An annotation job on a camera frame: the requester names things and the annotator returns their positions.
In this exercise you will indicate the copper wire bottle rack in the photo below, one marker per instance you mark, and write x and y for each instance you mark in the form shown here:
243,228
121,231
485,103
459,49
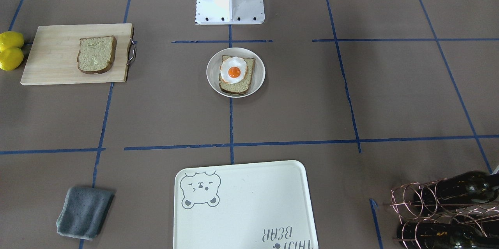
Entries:
484,217

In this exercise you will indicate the lower yellow lemon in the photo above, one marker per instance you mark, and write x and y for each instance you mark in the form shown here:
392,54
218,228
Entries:
11,58

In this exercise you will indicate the dark wine bottle lower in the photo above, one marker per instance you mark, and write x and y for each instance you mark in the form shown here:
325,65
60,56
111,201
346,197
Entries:
434,235

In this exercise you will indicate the white round plate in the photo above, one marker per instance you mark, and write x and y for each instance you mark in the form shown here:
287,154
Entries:
258,77

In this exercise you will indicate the upper yellow lemon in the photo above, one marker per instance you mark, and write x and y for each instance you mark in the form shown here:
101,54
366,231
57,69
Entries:
10,39

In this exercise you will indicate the yellow lemon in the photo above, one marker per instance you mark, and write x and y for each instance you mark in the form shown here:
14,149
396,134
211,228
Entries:
11,58
10,39

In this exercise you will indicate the wooden cutting board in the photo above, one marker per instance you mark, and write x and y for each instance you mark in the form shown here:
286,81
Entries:
53,56

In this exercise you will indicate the bread slice on plate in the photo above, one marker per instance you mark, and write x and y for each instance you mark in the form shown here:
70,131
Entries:
243,86

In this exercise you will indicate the cream bear tray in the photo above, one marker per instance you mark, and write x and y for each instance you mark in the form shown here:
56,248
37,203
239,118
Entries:
259,205

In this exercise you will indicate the dark wine bottle upper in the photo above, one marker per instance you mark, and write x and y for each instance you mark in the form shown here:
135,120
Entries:
465,190

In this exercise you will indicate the bread slice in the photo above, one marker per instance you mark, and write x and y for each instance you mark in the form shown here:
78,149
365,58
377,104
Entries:
243,86
96,54

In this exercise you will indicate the grey folded cloth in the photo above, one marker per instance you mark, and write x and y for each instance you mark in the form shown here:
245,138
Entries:
84,212

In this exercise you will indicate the dark wine bottle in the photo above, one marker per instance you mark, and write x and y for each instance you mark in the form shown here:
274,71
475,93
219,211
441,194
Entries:
465,190
434,235

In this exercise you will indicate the fried egg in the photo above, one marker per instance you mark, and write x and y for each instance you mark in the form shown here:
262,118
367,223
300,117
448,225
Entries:
232,70

